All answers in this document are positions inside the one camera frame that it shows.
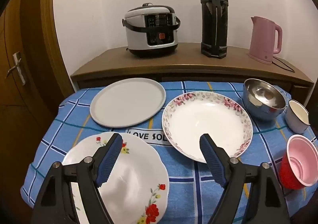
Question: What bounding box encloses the white enamel bowl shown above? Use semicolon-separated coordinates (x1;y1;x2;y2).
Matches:
285;99;311;133

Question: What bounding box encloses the black thermos flask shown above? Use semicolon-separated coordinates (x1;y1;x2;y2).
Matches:
200;0;229;59

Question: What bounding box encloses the grey round plate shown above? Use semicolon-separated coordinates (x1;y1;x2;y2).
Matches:
90;78;166;128

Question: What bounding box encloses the stainless steel bowl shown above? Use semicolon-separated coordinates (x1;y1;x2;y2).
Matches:
242;78;287;122

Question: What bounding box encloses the metal door handle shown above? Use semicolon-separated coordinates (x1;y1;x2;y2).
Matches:
5;51;26;86

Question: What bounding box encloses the pink floral rim deep plate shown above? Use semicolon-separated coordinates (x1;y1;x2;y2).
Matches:
162;91;253;164

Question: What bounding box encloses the pink electric kettle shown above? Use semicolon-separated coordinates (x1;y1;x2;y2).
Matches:
248;16;283;66

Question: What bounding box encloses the wooden door frame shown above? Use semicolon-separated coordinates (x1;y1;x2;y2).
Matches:
40;0;75;117

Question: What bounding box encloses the white black rice cooker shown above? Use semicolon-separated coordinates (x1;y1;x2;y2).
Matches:
122;3;181;58

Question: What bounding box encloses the white plate with red flowers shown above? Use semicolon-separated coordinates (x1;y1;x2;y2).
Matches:
62;131;170;224

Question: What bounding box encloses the blue plaid tablecloth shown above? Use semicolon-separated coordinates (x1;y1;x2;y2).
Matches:
20;80;318;224

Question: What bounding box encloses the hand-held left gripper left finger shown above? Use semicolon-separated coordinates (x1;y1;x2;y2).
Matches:
31;132;123;224

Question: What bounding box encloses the black kettle cable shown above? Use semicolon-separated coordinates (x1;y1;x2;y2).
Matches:
272;56;296;73

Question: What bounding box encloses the brown wooden cabinet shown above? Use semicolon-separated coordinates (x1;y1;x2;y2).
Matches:
70;42;315;105

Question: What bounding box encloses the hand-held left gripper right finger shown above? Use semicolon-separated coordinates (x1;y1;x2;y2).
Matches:
199;133;291;224

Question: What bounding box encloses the brown wooden door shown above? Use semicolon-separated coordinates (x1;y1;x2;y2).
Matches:
0;0;60;214

